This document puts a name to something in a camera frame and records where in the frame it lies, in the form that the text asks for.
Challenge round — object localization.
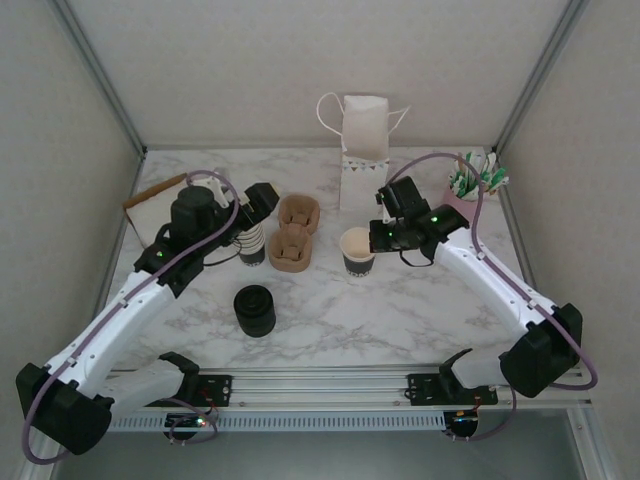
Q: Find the white paper takeout bag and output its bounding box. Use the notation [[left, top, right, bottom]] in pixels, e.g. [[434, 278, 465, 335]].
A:
[[315, 92, 412, 214]]

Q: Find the brown pulp cup carrier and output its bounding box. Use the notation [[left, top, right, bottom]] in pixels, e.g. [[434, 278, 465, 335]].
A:
[[268, 193, 322, 274]]

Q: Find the black paper coffee cup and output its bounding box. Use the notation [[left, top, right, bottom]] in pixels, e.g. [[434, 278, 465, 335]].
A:
[[338, 226, 377, 279]]

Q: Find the stack of paper cups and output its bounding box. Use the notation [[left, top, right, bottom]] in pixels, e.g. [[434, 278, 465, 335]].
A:
[[234, 219, 267, 268]]

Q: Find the pink stick holder cup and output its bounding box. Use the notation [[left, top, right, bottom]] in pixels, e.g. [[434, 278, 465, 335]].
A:
[[443, 182, 489, 221]]

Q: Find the stack of black lids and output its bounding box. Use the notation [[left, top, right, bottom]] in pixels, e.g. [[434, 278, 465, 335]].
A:
[[232, 283, 278, 340]]

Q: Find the small black controller board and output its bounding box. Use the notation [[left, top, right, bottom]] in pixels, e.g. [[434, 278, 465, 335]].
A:
[[451, 409, 480, 437], [166, 412, 210, 431]]

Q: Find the thin black left camera cable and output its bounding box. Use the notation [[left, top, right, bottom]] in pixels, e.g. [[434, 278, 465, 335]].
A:
[[202, 238, 251, 268]]

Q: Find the thin black camera cable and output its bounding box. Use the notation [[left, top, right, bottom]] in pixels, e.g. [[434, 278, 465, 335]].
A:
[[202, 238, 251, 268], [398, 248, 437, 270]]

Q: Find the thin black right camera cable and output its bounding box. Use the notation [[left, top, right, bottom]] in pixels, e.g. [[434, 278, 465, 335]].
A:
[[398, 248, 437, 270]]

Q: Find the aluminium frame post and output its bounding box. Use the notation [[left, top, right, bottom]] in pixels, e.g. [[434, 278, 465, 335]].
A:
[[49, 0, 149, 157], [491, 0, 595, 155]]

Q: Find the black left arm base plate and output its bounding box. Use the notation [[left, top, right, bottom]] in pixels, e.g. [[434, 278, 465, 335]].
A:
[[192, 373, 234, 407]]

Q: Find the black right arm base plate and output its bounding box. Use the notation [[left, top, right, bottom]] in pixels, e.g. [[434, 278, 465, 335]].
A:
[[407, 372, 501, 407]]

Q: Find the aluminium mounting rail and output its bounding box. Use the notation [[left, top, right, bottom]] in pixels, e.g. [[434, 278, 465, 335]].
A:
[[107, 366, 594, 415]]

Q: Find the white slotted cable duct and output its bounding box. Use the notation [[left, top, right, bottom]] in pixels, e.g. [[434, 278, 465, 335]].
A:
[[107, 412, 447, 433]]

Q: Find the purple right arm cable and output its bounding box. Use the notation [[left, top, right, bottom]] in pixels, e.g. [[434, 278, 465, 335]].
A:
[[392, 152, 600, 444]]

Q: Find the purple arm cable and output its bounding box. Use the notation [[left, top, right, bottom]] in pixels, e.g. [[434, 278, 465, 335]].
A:
[[22, 169, 241, 466], [392, 152, 600, 444]]

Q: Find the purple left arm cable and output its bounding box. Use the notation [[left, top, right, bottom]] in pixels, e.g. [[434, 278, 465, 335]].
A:
[[22, 169, 241, 466]]

